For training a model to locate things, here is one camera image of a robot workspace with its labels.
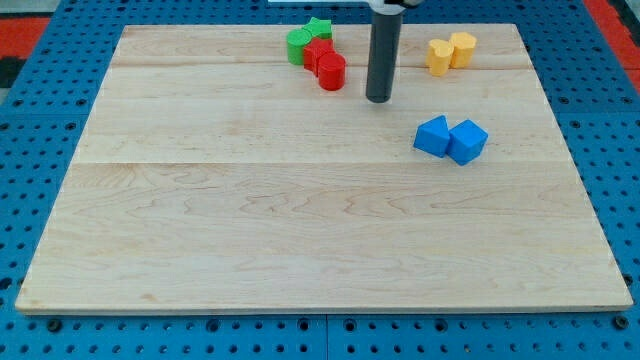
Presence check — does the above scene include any red cylinder block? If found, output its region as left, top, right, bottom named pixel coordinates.
left=317, top=52, right=346, bottom=91

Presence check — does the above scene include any light wooden board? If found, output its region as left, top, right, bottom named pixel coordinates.
left=15, top=24, right=633, bottom=315

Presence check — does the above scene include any yellow heart block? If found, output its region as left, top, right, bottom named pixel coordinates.
left=425, top=39, right=454, bottom=76

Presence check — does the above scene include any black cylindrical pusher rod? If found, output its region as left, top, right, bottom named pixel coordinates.
left=365, top=12, right=403, bottom=103

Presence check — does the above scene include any green star block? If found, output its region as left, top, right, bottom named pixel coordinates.
left=303, top=17, right=333, bottom=39

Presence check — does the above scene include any blue triangle block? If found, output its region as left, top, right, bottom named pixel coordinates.
left=413, top=115, right=450, bottom=158

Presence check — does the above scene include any green cylinder block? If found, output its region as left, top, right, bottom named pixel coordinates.
left=286, top=28, right=312, bottom=66

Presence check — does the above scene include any yellow hexagon block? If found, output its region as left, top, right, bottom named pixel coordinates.
left=449, top=32, right=477, bottom=68

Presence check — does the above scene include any blue cube block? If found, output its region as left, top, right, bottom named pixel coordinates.
left=446, top=119, right=488, bottom=166

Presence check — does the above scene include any red star block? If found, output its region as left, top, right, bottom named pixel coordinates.
left=303, top=37, right=335, bottom=76

